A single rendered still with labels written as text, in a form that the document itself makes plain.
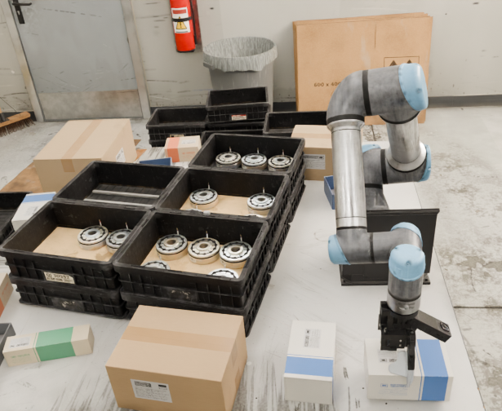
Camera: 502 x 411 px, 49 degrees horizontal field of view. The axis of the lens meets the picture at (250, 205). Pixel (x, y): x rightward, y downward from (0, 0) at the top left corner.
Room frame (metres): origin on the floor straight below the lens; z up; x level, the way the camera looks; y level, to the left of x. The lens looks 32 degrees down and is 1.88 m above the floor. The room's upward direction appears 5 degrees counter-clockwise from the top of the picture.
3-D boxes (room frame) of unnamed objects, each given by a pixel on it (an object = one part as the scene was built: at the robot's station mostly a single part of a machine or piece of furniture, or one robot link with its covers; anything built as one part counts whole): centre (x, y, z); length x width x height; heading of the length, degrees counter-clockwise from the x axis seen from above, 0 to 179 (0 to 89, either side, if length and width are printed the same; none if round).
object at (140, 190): (1.75, 0.47, 0.87); 0.40 x 0.30 x 0.11; 71
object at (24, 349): (1.16, 0.62, 0.73); 0.24 x 0.06 x 0.06; 96
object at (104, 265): (1.47, 0.56, 0.92); 0.40 x 0.30 x 0.02; 71
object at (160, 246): (1.44, 0.27, 0.86); 0.10 x 0.10 x 0.01
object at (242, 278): (1.34, 0.18, 0.92); 0.40 x 0.30 x 0.02; 71
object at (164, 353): (1.01, 0.22, 0.78); 0.30 x 0.22 x 0.16; 74
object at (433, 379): (0.93, -0.36, 0.76); 0.20 x 0.12 x 0.09; 82
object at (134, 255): (1.34, 0.18, 0.87); 0.40 x 0.30 x 0.11; 71
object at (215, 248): (1.40, 0.16, 0.86); 0.10 x 0.10 x 0.01
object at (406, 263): (0.94, -0.33, 1.08); 0.09 x 0.08 x 0.11; 164
